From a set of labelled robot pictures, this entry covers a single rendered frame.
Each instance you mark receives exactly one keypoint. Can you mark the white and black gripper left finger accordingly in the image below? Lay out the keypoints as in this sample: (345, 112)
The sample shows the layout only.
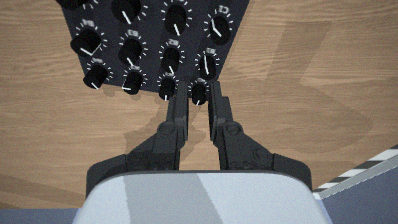
(159, 149)

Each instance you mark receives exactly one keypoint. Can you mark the black knob box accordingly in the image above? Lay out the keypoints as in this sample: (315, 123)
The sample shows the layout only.
(151, 45)

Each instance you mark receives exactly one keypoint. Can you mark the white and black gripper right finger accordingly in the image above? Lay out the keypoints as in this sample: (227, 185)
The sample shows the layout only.
(237, 151)

